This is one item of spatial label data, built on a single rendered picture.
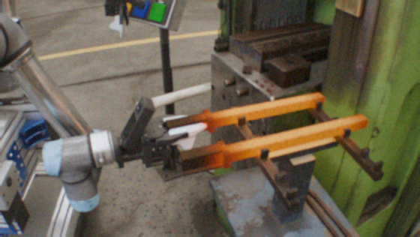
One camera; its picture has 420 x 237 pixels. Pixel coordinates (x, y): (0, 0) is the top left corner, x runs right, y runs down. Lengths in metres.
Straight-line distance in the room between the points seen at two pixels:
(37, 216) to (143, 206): 0.58
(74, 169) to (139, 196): 1.27
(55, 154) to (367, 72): 0.83
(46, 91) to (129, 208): 1.24
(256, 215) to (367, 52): 0.54
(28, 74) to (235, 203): 0.62
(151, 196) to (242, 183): 1.05
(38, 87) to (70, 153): 0.18
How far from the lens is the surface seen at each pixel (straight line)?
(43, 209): 1.81
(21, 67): 0.83
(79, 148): 0.76
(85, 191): 0.82
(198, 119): 0.79
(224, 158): 0.70
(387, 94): 1.02
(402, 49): 0.97
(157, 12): 1.51
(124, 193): 2.05
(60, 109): 0.86
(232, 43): 1.31
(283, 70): 1.10
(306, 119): 1.24
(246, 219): 0.94
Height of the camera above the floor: 1.47
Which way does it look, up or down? 35 degrees down
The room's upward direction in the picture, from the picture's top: straight up
